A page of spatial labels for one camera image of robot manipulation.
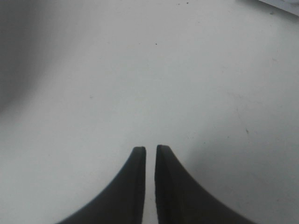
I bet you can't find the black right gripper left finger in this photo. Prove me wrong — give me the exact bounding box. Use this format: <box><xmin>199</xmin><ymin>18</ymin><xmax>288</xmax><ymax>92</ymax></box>
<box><xmin>61</xmin><ymin>147</ymin><xmax>146</xmax><ymax>224</ymax></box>

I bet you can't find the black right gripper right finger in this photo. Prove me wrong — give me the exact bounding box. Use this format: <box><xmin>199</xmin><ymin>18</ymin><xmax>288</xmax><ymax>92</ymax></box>
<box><xmin>155</xmin><ymin>145</ymin><xmax>249</xmax><ymax>224</ymax></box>

